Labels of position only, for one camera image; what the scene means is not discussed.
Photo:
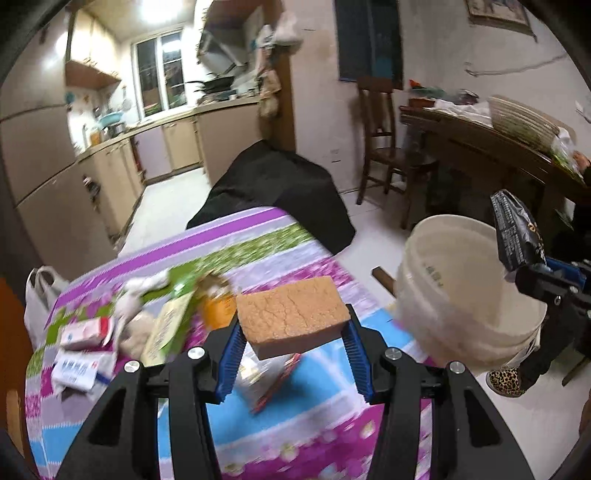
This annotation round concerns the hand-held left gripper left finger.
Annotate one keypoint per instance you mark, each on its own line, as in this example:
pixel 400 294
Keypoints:
pixel 228 364

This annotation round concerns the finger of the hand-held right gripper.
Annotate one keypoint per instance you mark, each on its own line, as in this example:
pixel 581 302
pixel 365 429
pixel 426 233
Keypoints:
pixel 563 272
pixel 531 282

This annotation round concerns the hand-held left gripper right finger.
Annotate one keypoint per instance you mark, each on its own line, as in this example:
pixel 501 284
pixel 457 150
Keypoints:
pixel 358 364

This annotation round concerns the black snack packet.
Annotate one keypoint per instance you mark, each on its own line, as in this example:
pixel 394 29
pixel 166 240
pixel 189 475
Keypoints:
pixel 515 226

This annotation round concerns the brown sponge block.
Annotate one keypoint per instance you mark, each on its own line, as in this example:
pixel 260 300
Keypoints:
pixel 291 314

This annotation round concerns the white plastic bucket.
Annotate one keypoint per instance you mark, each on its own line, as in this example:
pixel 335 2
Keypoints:
pixel 443 286

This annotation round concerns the clear plastic wrapper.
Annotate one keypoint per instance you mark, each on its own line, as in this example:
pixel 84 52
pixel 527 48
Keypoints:
pixel 272 374

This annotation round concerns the gold cardboard box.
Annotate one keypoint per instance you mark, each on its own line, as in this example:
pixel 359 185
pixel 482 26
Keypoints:
pixel 217 307

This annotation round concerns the green cardboard box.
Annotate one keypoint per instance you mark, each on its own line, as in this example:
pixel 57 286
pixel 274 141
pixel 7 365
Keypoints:
pixel 168 323

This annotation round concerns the leopard print slipper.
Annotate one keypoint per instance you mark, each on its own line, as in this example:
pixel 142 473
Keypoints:
pixel 505 382

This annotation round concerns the striped floral tablecloth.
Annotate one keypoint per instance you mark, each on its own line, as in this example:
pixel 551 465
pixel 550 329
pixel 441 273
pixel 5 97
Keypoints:
pixel 295 429

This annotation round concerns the wooden plank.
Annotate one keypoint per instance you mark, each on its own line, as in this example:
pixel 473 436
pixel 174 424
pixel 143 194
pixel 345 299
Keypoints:
pixel 383 277

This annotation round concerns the cream terry towel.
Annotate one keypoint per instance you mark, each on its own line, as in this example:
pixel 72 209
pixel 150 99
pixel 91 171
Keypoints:
pixel 134 339

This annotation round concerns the small white cloth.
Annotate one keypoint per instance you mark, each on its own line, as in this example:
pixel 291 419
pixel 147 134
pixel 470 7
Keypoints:
pixel 138 288

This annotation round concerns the dark wooden table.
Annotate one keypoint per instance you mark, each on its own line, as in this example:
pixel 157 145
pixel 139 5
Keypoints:
pixel 498 152

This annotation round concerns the white packet with red label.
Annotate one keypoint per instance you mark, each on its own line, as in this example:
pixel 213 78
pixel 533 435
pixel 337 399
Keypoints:
pixel 87 332

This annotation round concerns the white packet with blue print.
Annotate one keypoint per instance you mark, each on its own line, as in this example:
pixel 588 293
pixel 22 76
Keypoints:
pixel 78 369

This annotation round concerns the woven basket tray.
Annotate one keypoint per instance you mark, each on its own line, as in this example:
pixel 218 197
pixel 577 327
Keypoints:
pixel 524 121

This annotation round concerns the white cloth on table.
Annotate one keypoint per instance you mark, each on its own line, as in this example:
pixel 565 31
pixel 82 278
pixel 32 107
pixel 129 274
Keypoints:
pixel 461 110

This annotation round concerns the black covered object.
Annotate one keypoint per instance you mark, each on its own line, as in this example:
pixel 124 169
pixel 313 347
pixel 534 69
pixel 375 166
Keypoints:
pixel 272 184

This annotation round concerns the white plastic carrier bag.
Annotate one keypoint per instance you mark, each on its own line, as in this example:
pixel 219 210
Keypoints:
pixel 41 295

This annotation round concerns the wooden chair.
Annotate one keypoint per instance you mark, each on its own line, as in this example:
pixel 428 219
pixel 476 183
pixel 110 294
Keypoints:
pixel 383 147

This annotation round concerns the orange wooden door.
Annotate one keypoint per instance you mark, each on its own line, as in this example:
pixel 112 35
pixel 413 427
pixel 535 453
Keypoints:
pixel 11 332

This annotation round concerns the beige kitchen base cabinets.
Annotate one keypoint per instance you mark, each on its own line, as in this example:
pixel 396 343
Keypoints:
pixel 152 147

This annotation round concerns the blue basin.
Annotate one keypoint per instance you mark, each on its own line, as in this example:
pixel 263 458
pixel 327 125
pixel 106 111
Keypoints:
pixel 111 119

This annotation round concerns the hanging beige net bag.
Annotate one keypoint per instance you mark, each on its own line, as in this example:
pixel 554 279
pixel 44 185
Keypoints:
pixel 270 92

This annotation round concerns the black wok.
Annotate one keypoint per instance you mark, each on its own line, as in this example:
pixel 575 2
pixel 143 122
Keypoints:
pixel 217 83

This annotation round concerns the beige refrigerator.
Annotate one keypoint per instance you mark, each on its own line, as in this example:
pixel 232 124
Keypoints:
pixel 41 152

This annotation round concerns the kitchen window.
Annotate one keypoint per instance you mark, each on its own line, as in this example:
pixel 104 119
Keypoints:
pixel 161 69

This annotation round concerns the range hood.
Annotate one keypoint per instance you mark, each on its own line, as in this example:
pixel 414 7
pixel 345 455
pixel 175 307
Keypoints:
pixel 221 46

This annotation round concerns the hanging white plastic bag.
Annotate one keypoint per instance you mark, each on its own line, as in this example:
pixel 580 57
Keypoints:
pixel 281 30

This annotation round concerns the framed wall picture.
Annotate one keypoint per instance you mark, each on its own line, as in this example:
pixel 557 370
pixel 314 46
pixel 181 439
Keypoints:
pixel 501 11

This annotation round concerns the blue wall poster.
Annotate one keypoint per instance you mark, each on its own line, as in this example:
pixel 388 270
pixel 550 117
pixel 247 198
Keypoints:
pixel 369 39

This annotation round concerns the beige kitchen wall cabinet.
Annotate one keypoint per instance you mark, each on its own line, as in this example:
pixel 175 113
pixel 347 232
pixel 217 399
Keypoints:
pixel 87 50

